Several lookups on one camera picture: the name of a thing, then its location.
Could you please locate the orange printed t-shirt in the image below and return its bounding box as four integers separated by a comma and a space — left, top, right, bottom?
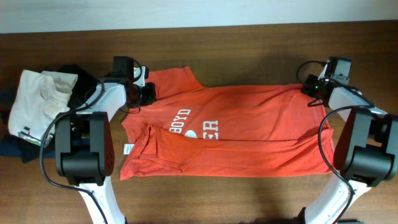
120, 67, 334, 180

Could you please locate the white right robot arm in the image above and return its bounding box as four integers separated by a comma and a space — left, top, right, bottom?
295, 75, 397, 223

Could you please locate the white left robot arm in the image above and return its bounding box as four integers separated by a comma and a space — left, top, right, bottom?
55, 79, 156, 223

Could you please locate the black folded garment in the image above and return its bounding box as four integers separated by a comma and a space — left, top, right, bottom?
1, 63, 103, 163

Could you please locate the white folded garment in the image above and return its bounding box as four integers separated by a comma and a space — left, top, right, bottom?
8, 70, 78, 145

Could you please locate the navy blue folded garment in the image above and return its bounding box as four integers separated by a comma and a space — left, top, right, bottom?
1, 88, 40, 163

